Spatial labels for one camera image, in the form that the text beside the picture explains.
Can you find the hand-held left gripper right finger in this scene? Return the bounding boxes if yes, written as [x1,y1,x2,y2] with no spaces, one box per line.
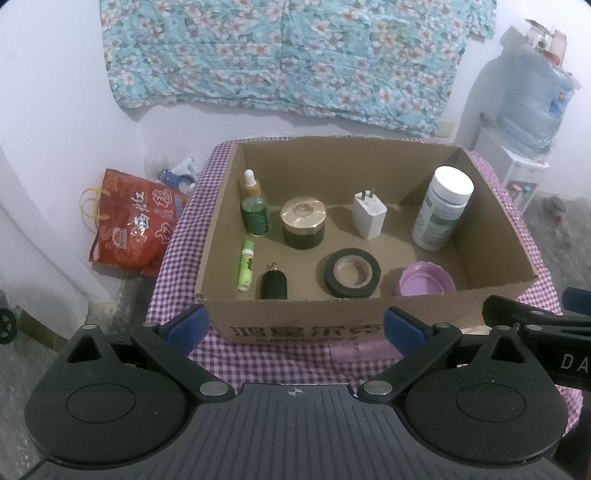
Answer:
[358,307,536,402]

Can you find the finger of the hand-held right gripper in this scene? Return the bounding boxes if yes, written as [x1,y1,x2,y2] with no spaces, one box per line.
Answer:
[562,287,591,317]
[482,295,591,334]

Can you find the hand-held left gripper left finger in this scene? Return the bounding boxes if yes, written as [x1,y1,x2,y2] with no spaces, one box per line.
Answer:
[58,305,236,402]

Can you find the purple plastic lid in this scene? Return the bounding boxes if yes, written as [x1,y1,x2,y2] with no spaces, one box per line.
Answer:
[394,261,457,297]

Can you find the green lip balm tube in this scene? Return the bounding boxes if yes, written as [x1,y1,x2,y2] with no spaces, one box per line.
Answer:
[237,240,256,291]

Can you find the small black flask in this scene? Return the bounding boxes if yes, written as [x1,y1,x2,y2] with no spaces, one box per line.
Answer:
[261,261,290,301]

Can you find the black tape roll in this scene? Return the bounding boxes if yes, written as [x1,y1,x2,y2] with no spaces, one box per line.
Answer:
[316,248,382,298]

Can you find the brown cardboard box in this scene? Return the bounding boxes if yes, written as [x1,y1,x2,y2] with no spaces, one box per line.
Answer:
[194,136,539,344]

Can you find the white plug charger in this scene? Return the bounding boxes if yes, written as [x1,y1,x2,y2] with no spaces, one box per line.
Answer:
[353,187,387,241]

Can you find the white pill bottle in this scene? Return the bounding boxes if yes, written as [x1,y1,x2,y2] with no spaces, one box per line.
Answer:
[412,166,475,252]

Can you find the green dropper bottle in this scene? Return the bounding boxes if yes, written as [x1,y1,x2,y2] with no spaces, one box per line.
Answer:
[240,170,269,237]

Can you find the gold-lidded dark jar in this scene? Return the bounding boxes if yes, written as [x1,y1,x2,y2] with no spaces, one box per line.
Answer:
[280,196,328,251]

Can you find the purple checkered tablecloth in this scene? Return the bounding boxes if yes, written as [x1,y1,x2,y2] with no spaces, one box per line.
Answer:
[145,136,583,432]

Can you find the dark object on floor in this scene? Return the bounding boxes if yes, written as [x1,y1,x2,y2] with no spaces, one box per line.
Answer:
[542,196,570,222]

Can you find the red shopping bag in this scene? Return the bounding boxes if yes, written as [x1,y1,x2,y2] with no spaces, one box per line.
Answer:
[79,168,190,278]

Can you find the black wheel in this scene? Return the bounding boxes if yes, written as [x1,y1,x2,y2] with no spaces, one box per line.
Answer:
[0,308,18,347]

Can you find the blue water jug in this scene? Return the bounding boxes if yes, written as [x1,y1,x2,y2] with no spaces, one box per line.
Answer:
[496,44,578,155]

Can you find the small items atop jug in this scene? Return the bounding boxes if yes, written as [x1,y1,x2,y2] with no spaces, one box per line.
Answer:
[524,18,568,65]

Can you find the floral blue blanket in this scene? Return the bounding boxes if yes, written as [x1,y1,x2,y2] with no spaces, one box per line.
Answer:
[99,0,497,137]

